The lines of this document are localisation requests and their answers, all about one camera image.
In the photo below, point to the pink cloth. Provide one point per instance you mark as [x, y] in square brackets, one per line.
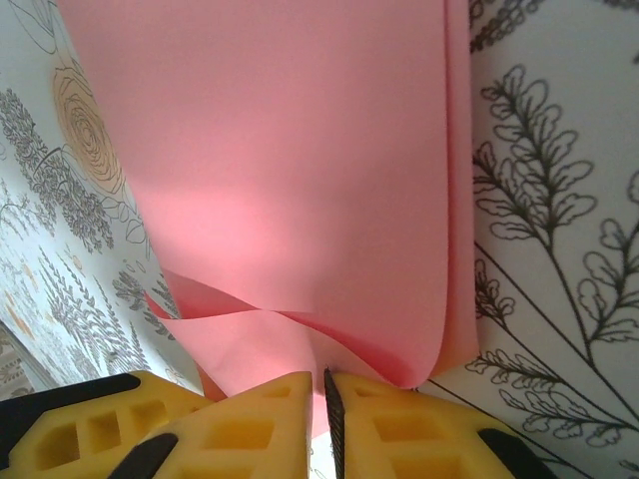
[279, 149]

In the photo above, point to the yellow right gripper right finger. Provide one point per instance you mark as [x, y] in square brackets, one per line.
[359, 404]

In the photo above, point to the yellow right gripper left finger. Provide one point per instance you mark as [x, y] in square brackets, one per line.
[289, 399]

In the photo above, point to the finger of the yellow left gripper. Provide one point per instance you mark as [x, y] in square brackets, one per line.
[185, 399]

